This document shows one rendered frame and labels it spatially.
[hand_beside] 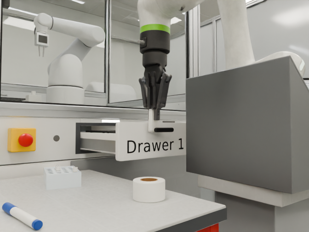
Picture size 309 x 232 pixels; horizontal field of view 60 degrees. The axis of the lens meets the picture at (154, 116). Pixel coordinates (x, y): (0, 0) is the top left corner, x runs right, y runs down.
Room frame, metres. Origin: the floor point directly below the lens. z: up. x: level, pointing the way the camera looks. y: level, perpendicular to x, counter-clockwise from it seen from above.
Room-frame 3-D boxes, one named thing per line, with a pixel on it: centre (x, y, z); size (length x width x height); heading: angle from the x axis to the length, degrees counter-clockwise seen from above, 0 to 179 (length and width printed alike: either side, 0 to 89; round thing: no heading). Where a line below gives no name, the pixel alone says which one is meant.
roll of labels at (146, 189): (0.59, 0.01, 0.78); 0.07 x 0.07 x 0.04
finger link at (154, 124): (0.81, 0.00, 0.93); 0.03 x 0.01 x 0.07; 131
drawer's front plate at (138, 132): (0.85, 0.00, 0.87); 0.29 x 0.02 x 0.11; 131
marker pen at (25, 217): (0.45, 0.22, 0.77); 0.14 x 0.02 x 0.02; 47
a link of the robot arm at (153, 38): (0.80, 0.00, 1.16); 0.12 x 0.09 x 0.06; 131
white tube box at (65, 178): (0.73, 0.25, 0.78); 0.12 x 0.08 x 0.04; 25
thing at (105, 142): (1.01, 0.13, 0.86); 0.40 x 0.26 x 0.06; 41
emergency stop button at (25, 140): (0.80, 0.38, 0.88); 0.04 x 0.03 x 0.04; 131
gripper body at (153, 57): (0.81, 0.00, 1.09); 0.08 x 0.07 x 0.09; 41
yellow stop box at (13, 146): (0.82, 0.41, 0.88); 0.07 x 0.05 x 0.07; 131
